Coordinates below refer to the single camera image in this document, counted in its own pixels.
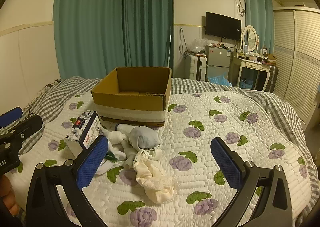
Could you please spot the blue basket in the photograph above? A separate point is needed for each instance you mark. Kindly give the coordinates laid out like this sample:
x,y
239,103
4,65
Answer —
x,y
246,83

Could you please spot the white suitcase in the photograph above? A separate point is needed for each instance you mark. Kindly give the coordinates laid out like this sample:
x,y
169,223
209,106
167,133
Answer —
x,y
193,66

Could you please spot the white dressing table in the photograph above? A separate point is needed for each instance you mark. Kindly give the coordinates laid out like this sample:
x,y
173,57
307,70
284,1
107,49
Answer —
x,y
250,64

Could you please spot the small grey fridge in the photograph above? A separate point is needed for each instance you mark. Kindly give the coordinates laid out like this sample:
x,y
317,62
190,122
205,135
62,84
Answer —
x,y
218,63

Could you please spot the black wall television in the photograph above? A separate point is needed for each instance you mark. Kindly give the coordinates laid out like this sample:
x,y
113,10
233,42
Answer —
x,y
223,26

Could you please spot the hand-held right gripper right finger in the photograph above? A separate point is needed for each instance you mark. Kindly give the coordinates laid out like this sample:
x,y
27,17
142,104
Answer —
x,y
226,165

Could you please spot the dark suitcase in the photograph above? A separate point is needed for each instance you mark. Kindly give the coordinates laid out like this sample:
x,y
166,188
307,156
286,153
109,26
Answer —
x,y
272,78

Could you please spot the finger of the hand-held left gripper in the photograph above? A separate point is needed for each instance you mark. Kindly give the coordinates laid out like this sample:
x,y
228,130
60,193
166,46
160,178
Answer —
x,y
28,123
10,115

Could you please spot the narrow green curtain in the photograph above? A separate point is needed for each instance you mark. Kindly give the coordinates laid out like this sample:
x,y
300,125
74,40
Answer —
x,y
147,19

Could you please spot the cream lace cloth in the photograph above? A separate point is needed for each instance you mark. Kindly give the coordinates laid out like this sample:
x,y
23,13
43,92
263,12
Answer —
x,y
152,179

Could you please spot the cardboard box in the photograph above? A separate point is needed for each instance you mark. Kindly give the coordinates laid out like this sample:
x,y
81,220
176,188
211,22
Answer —
x,y
130,109

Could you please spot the oval white mirror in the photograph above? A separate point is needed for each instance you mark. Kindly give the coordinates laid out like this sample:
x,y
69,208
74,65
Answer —
x,y
250,38

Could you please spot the person's left hand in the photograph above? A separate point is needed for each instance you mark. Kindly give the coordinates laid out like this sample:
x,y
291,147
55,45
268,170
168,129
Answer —
x,y
8,198

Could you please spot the grey sock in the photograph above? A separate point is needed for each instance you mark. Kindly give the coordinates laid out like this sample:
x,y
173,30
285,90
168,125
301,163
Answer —
x,y
144,137

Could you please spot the white slatted wardrobe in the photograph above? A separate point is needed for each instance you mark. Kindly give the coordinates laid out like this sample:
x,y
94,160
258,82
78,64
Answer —
x,y
297,61

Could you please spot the white sock with green trim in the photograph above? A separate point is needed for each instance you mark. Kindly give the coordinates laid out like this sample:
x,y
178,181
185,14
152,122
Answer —
x,y
115,156

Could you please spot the long white sock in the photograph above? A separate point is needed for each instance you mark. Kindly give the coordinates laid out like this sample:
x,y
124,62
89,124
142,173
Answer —
x,y
129,154

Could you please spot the blue plastic bag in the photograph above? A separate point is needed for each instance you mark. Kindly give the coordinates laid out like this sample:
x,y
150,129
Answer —
x,y
220,80

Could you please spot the printed tissue box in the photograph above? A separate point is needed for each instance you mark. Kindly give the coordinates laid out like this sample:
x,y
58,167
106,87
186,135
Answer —
x,y
85,130

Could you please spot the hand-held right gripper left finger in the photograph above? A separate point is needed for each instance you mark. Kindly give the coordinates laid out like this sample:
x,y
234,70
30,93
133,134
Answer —
x,y
93,164

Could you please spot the white pole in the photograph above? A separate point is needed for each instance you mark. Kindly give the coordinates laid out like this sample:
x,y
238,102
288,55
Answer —
x,y
170,46

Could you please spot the green curtain beside wardrobe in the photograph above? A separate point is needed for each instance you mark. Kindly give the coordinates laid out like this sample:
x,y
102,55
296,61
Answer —
x,y
257,14

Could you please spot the white sock with blue stripe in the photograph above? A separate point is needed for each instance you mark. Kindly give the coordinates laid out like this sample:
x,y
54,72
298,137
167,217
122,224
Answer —
x,y
123,127

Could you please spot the white floral quilt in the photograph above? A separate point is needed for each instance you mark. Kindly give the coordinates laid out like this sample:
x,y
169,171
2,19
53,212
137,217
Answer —
x,y
195,141

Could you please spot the wide green curtain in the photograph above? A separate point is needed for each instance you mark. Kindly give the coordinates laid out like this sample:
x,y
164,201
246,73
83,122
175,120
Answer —
x,y
87,21

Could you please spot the clear plastic bag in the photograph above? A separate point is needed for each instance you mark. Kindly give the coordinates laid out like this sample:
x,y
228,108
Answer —
x,y
198,46

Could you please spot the white mesh sock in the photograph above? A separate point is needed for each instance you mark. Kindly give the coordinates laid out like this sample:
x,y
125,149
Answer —
x,y
153,153

